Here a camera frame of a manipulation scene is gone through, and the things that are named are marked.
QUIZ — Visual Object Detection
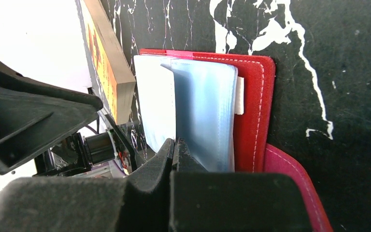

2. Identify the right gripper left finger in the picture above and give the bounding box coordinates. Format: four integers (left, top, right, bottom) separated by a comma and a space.
0, 139, 174, 232

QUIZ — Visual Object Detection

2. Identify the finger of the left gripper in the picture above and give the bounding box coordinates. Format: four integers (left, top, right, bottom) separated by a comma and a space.
0, 61, 103, 175

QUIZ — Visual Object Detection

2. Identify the red card holder wallet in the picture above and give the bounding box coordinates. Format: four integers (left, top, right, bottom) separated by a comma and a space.
140, 49, 333, 232

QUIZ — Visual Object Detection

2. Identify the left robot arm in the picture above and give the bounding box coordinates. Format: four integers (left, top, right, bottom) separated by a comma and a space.
0, 61, 137, 176

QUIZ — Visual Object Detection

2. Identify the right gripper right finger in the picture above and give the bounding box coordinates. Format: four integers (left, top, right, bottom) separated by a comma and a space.
169, 139, 312, 232

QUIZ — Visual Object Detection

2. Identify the orange book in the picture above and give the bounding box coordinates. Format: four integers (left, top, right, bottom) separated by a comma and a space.
75, 0, 136, 125

